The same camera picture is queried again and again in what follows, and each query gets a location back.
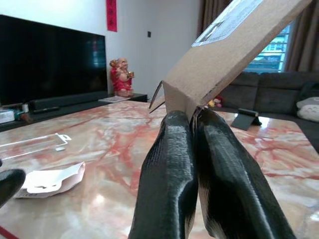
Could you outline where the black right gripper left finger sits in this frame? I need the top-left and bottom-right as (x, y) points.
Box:
(127, 111), (198, 239)

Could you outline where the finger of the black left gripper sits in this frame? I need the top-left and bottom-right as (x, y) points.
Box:
(0, 168), (27, 208)

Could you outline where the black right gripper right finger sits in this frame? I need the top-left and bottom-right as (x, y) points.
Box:
(191, 109), (297, 239)

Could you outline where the brown cardboard box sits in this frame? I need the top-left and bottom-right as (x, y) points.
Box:
(149, 0), (314, 117)

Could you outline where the white paper packaging card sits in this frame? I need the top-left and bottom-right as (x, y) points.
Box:
(13, 161), (86, 200)

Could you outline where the clear plastic packaging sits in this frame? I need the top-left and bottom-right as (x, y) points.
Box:
(0, 132), (72, 160)

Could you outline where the black tablet stand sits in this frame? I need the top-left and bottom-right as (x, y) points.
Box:
(231, 108), (262, 131)

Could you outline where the red marble coffee table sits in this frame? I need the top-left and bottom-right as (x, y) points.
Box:
(0, 98), (319, 239)

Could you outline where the small white box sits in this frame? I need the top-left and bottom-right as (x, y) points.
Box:
(0, 109), (14, 124)

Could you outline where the cartoon boy plush doll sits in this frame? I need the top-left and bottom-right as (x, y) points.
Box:
(208, 96), (224, 108)

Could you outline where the white paper sheet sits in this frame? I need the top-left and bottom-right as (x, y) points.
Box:
(98, 96), (130, 103)

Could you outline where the dark grey sofa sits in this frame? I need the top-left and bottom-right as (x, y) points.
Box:
(216, 71), (319, 150)

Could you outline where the black soundbar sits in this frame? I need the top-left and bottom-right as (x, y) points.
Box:
(28, 91), (108, 111)

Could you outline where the red laughing buddha figurine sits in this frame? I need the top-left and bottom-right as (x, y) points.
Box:
(110, 57), (137, 98)

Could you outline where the grey totoro pillow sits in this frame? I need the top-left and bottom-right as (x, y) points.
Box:
(296, 97), (319, 119)

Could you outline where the black flat screen television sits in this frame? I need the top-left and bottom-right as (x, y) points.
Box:
(0, 14), (108, 107)

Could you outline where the window with grille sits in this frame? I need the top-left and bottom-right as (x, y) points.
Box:
(243, 18), (292, 73)

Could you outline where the brown curtain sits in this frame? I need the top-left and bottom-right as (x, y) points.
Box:
(285, 0), (319, 73)
(198, 0), (226, 34)

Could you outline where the red hanging scroll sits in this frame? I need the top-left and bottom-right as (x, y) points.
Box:
(106, 0), (118, 32)

